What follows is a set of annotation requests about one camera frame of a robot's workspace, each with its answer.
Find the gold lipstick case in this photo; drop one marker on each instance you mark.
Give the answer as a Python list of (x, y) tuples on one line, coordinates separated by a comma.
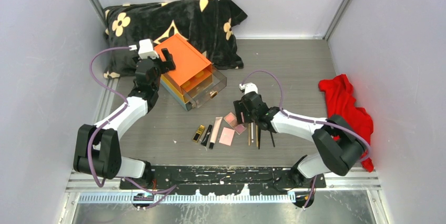
[(198, 133)]

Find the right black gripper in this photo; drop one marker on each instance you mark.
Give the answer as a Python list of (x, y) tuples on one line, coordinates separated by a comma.
[(237, 104)]

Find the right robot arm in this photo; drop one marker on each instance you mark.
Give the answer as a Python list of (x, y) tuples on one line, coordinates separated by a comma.
[(338, 146)]

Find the black floral plush pillow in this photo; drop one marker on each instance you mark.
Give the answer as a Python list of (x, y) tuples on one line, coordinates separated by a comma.
[(206, 24)]

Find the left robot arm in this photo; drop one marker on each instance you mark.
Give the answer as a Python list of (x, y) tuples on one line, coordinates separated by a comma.
[(97, 150)]

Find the pink eyeshadow palette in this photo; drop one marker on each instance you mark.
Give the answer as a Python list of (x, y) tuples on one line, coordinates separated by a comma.
[(231, 120)]

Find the pink square card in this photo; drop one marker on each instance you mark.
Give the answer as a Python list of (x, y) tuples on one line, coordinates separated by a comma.
[(226, 136)]

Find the black mascara tube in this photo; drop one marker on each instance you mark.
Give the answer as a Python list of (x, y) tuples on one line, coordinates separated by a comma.
[(207, 134)]

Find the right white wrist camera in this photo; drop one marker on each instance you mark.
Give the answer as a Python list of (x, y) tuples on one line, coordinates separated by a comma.
[(248, 88)]

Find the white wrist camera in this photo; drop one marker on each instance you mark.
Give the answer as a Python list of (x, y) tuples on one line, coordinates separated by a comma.
[(248, 88), (146, 49)]

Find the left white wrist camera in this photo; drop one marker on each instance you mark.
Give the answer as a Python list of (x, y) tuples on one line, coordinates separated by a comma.
[(146, 49)]

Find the pink cream tube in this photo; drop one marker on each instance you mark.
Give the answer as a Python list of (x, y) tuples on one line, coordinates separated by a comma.
[(215, 131)]

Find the wooden brown pencil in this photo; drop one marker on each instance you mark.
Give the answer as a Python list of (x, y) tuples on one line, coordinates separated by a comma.
[(249, 133)]

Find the orange drawer organizer box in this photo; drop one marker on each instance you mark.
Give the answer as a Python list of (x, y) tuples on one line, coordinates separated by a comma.
[(189, 62)]

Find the clear top drawer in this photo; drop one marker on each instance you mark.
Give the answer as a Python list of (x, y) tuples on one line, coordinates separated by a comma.
[(203, 87)]

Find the red cloth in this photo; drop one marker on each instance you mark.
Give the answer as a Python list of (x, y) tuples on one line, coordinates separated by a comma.
[(340, 100)]

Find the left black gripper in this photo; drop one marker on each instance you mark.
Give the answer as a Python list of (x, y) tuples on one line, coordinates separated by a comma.
[(168, 67)]

